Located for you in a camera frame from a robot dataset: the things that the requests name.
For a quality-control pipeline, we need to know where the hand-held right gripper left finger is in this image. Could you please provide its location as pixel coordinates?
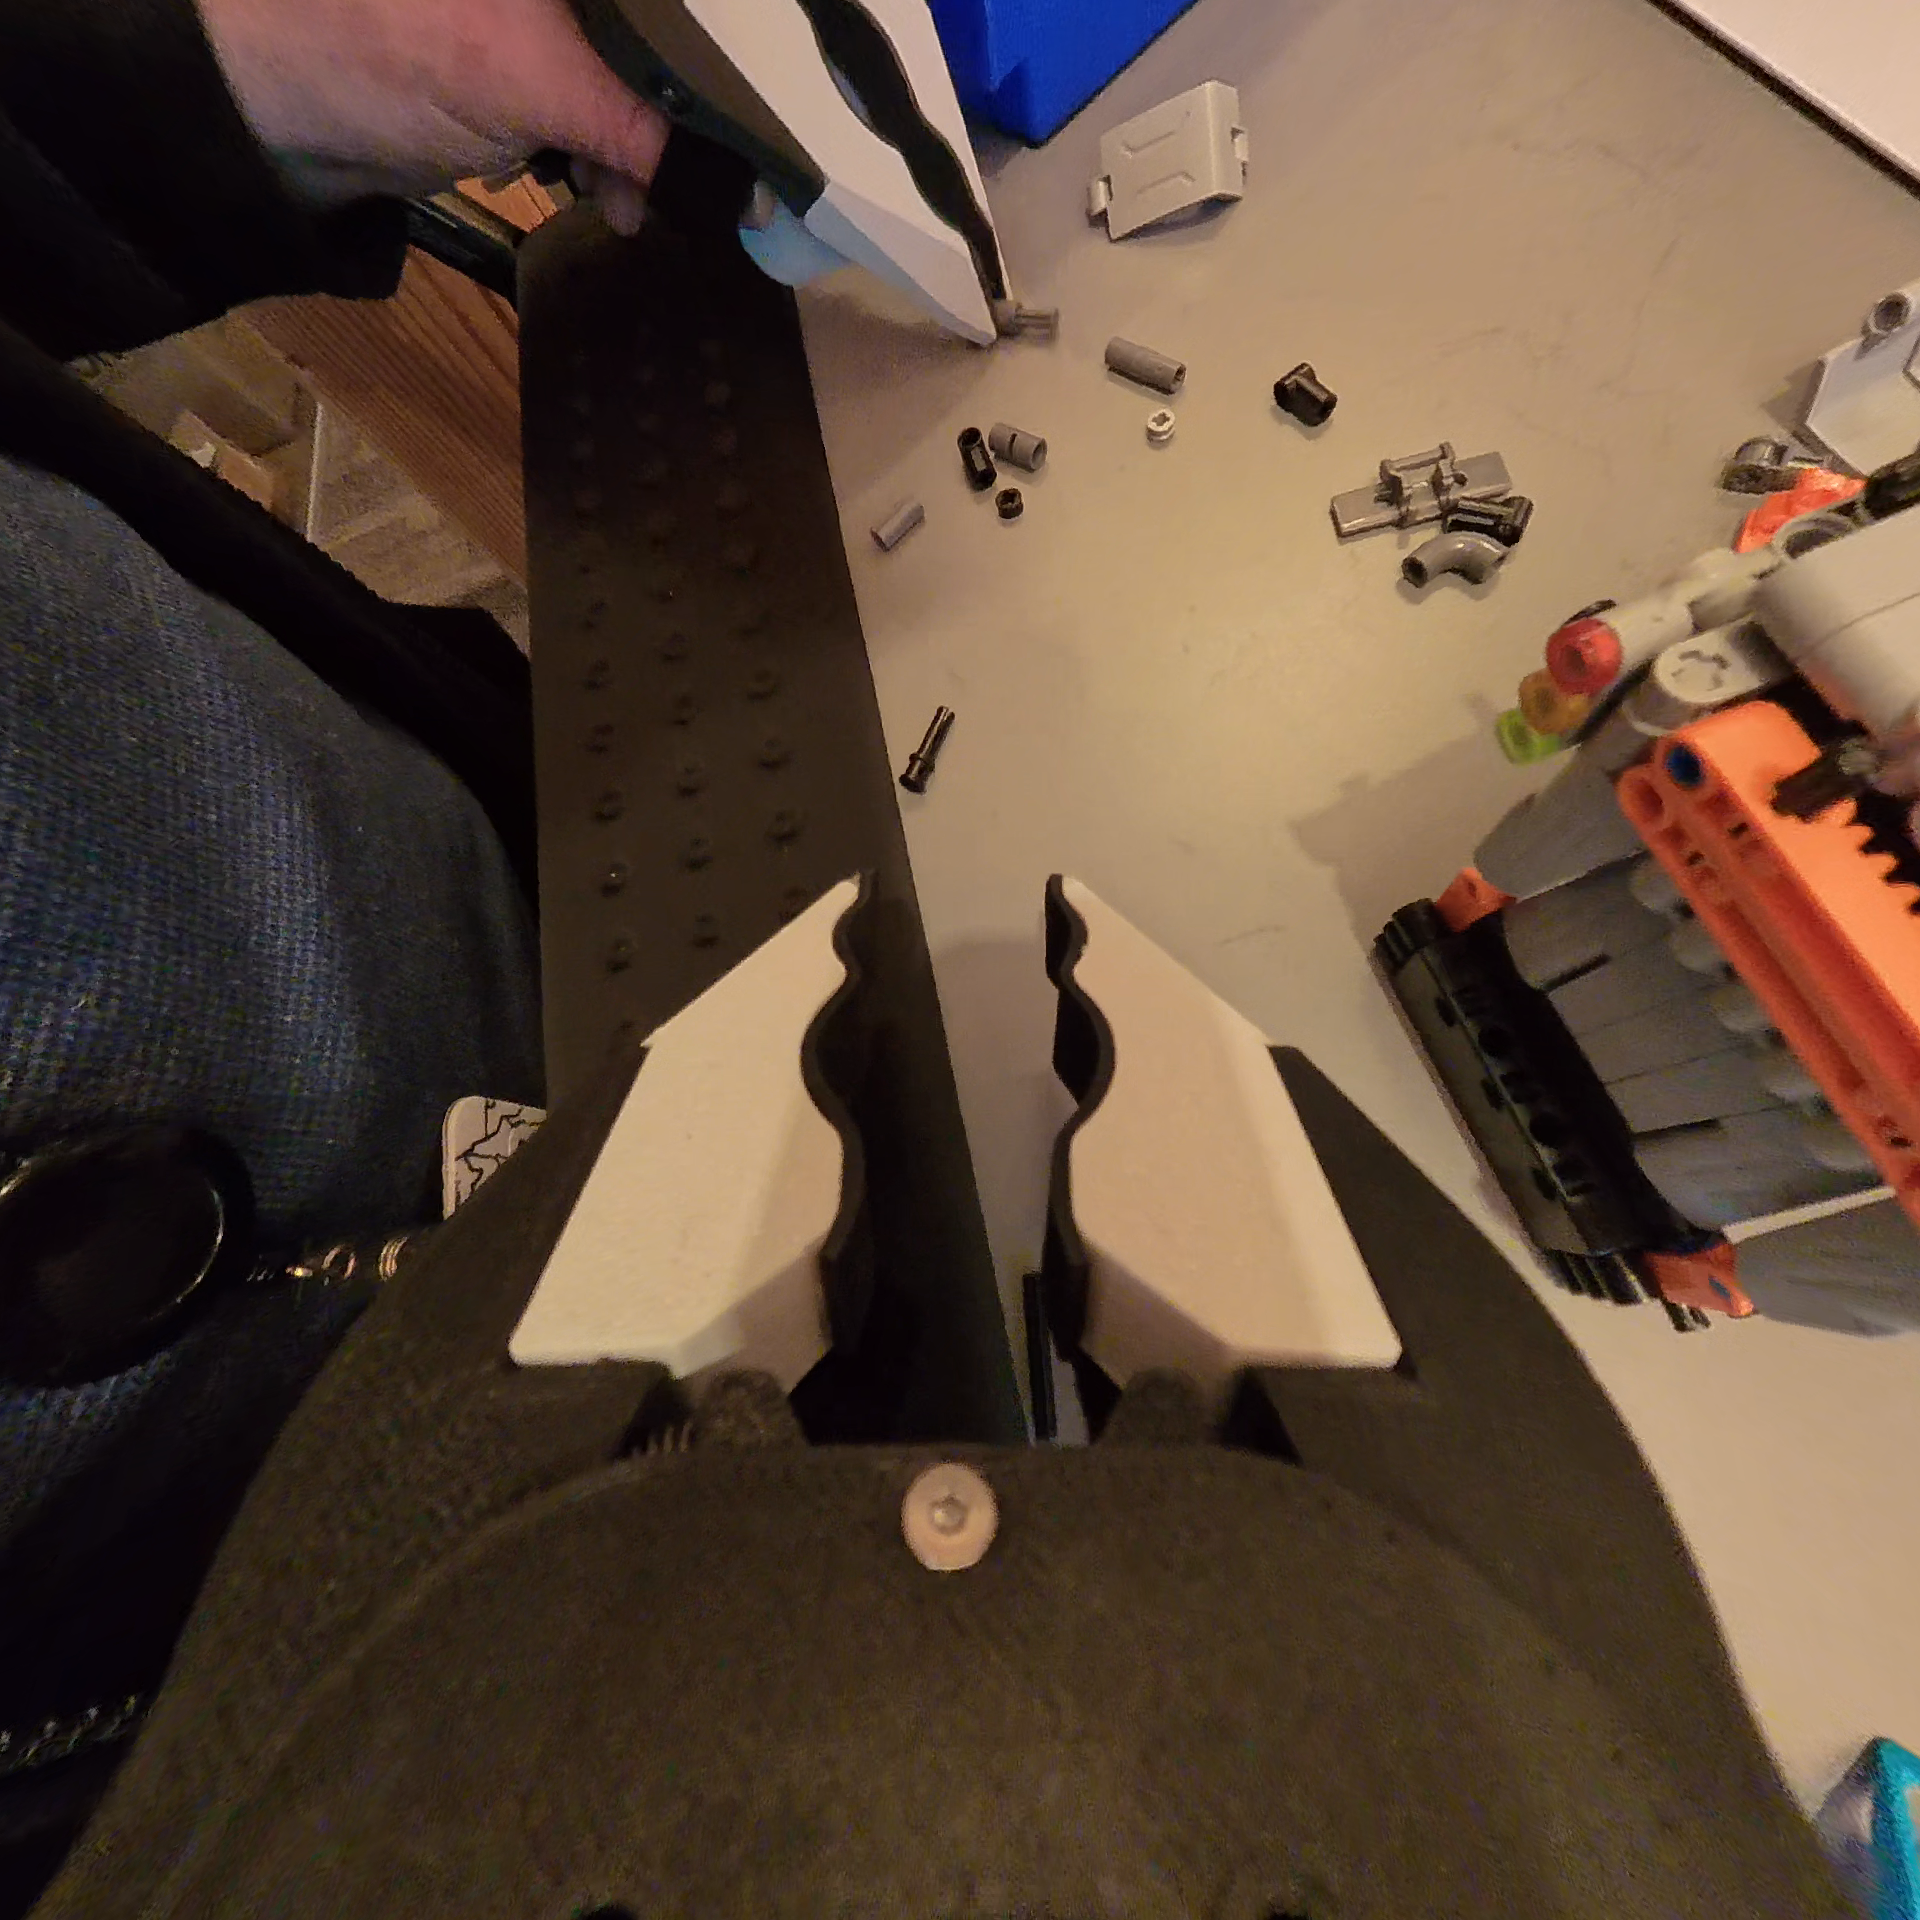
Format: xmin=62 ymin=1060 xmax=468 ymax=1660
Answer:
xmin=509 ymin=874 xmax=881 ymax=1394

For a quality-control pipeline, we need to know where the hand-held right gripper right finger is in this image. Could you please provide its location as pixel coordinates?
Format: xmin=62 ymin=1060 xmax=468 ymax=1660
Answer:
xmin=1041 ymin=874 xmax=1406 ymax=1379

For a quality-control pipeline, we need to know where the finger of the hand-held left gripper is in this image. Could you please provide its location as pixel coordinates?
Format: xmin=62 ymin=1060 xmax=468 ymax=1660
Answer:
xmin=678 ymin=0 xmax=1004 ymax=347
xmin=837 ymin=0 xmax=1011 ymax=302

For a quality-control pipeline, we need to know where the blue labelled bin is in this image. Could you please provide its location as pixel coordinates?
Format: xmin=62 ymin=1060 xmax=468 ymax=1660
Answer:
xmin=931 ymin=0 xmax=1203 ymax=147

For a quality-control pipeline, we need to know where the grey orange toy block model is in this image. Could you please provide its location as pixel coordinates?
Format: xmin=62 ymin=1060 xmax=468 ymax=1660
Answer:
xmin=1371 ymin=496 xmax=1920 ymax=1338

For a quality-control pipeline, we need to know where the blue plastic toy wrench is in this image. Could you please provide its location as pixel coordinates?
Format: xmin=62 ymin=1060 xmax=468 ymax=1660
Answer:
xmin=1814 ymin=1740 xmax=1920 ymax=1920

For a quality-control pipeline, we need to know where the person's left forearm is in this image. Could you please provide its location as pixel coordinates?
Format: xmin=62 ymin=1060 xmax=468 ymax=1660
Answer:
xmin=0 ymin=0 xmax=414 ymax=360

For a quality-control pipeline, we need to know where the person's left hand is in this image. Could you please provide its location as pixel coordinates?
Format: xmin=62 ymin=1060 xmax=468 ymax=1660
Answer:
xmin=208 ymin=0 xmax=674 ymax=238

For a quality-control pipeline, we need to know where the printed white red card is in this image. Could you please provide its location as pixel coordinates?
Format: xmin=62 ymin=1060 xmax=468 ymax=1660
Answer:
xmin=442 ymin=1095 xmax=549 ymax=1224

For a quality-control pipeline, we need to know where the grey flat toy cover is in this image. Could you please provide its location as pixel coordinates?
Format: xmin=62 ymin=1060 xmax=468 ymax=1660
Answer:
xmin=1089 ymin=82 xmax=1254 ymax=243

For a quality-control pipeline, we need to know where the dark perforated pad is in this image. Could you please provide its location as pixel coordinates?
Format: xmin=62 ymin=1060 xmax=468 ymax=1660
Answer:
xmin=516 ymin=135 xmax=1029 ymax=1448

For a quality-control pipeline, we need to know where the white stand with flat base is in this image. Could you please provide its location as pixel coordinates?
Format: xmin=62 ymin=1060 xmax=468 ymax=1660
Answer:
xmin=1651 ymin=0 xmax=1920 ymax=154

